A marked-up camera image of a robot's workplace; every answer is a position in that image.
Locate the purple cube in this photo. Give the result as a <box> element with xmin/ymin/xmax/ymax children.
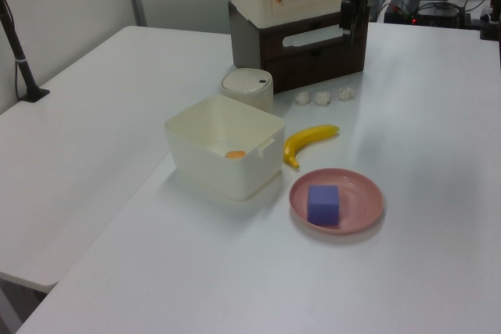
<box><xmin>307</xmin><ymin>184</ymin><xmax>340</xmax><ymax>228</ymax></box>

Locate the dark brown drawer unit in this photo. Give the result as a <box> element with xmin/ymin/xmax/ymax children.
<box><xmin>228</xmin><ymin>0</ymin><xmax>369</xmax><ymax>95</ymax></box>

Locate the black electronics box, red light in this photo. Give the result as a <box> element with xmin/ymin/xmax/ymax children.
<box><xmin>384</xmin><ymin>0</ymin><xmax>467</xmax><ymax>28</ymax></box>

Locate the small cream trash can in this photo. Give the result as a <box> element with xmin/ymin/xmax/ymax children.
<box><xmin>219</xmin><ymin>68</ymin><xmax>274</xmax><ymax>113</ymax></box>

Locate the yellow banana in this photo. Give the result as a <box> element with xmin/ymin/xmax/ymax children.
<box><xmin>283</xmin><ymin>124</ymin><xmax>341</xmax><ymax>171</ymax></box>

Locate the pink plate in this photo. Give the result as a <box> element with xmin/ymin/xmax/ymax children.
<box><xmin>289</xmin><ymin>168</ymin><xmax>385</xmax><ymax>236</ymax></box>

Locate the cream open plastic box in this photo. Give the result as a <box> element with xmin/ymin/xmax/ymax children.
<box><xmin>164</xmin><ymin>94</ymin><xmax>286</xmax><ymax>203</ymax></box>

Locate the black clamp mount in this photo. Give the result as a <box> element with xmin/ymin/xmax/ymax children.
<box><xmin>478</xmin><ymin>0</ymin><xmax>501</xmax><ymax>41</ymax></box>

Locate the black camera stand with clamp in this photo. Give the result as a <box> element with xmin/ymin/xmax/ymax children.
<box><xmin>0</xmin><ymin>0</ymin><xmax>51</xmax><ymax>104</ymax></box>

